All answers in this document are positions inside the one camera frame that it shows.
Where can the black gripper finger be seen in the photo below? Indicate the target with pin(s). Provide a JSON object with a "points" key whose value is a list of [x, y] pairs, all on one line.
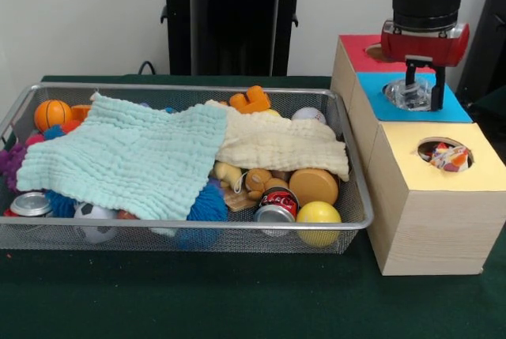
{"points": [[411, 78], [439, 86]]}

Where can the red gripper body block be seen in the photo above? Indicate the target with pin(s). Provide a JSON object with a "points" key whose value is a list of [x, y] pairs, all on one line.
{"points": [[423, 46]]}

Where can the crushed clear plastic bottle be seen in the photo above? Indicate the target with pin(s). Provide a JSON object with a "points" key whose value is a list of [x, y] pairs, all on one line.
{"points": [[423, 94]]}

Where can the small polka dot paper ball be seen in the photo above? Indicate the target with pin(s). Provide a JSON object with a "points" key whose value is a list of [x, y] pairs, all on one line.
{"points": [[448, 157]]}

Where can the cream waffle cloth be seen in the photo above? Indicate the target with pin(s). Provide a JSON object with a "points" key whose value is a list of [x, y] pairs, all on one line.
{"points": [[292, 145]]}

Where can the crushed silver can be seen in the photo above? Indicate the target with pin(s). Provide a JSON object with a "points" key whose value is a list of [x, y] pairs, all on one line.
{"points": [[278, 202]]}

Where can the mint waffle cloth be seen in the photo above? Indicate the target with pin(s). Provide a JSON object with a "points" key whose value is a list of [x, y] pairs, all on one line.
{"points": [[99, 149]]}

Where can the wooden box three round holes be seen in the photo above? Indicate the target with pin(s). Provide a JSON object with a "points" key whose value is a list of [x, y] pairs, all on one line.
{"points": [[435, 228]]}

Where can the black upright panel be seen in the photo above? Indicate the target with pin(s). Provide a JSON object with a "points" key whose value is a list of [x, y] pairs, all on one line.
{"points": [[490, 19]]}

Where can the white toy baseball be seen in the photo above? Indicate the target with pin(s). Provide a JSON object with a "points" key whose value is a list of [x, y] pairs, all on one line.
{"points": [[309, 114]]}

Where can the brown toy burger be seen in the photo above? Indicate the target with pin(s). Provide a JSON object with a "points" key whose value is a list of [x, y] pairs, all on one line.
{"points": [[314, 187]]}

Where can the orange rubber toy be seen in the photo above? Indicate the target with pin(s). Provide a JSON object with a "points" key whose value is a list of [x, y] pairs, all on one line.
{"points": [[253, 100]]}

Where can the yellow ball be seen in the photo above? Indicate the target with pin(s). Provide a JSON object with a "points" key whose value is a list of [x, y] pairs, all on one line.
{"points": [[318, 222]]}

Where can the dark green table cloth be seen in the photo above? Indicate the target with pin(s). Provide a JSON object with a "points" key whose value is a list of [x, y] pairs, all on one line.
{"points": [[197, 295]]}

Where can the small soccer ball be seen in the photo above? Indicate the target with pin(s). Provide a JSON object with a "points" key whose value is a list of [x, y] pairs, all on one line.
{"points": [[93, 220]]}

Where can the orange toy basketball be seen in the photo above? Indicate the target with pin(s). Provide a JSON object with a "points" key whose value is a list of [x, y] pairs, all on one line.
{"points": [[52, 115]]}

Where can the red and silver can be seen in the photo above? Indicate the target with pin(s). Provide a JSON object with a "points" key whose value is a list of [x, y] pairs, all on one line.
{"points": [[29, 204]]}

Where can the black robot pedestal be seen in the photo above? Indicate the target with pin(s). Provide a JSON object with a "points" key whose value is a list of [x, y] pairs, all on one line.
{"points": [[233, 31]]}

